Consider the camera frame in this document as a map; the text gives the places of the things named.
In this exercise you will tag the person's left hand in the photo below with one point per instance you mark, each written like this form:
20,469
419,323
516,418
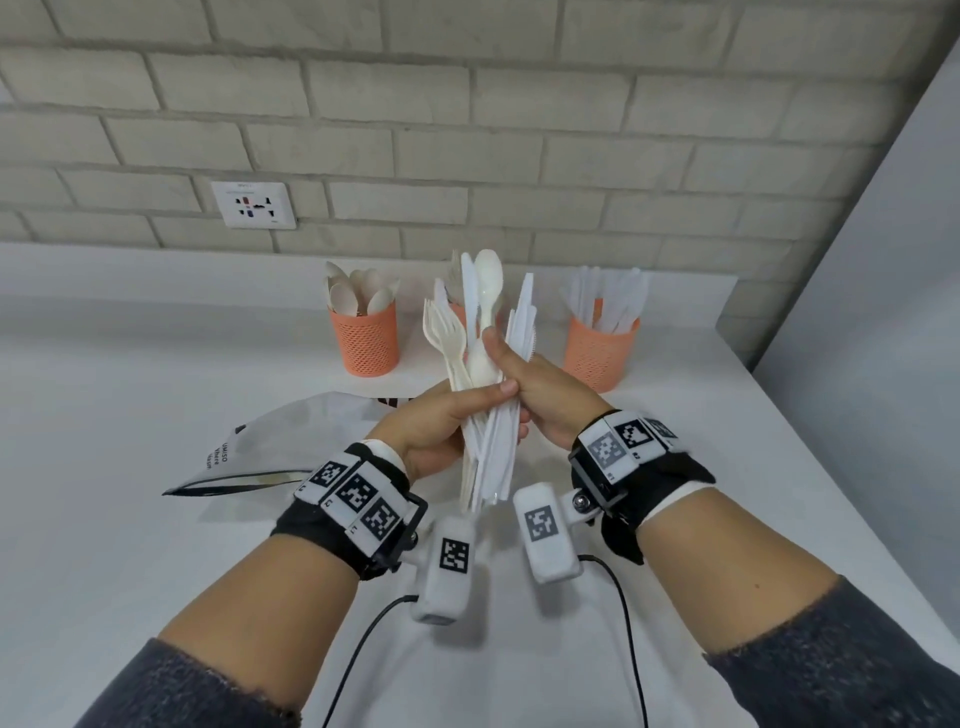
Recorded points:
427,435

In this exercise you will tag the person's right hand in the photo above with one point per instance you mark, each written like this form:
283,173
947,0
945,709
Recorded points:
555,397

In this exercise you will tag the orange mesh knife cup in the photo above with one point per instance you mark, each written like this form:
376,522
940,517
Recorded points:
596,360

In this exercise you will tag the white plastic spoon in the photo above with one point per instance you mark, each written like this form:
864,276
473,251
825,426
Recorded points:
481,367
489,270

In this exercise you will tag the white plastic knife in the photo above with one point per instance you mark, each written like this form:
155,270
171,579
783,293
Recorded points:
469,292
527,307

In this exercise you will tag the orange mesh spoon cup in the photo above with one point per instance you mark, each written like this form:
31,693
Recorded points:
366,345

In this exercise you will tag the grey zip pouch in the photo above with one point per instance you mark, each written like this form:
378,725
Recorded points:
300,435

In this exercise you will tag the bunch of white plastic forks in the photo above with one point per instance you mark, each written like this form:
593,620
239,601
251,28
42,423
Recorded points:
454,281

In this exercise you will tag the bunch of white plastic spoons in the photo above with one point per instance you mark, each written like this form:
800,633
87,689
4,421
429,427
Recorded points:
345,296

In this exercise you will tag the person's right forearm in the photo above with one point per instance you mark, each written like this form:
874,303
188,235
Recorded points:
750,585

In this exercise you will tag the person's left forearm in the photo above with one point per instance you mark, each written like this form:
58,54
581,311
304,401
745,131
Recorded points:
255,622

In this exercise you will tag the black left wristband with markers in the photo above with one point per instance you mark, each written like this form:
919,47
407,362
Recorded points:
352,502

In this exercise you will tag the black wristband with markers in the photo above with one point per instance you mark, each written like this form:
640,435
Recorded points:
645,472
352,502

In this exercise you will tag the black right wristband with markers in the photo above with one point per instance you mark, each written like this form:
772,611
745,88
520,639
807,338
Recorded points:
645,472

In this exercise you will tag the grey cabinet panel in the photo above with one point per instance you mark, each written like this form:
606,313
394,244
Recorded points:
877,337

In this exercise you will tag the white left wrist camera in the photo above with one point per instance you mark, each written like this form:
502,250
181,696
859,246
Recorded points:
446,585

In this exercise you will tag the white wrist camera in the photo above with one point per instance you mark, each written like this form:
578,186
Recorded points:
547,555
446,585

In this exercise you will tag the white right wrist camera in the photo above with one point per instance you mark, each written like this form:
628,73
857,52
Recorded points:
547,555

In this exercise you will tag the white wall socket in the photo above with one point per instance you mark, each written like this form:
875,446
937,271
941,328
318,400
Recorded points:
253,205

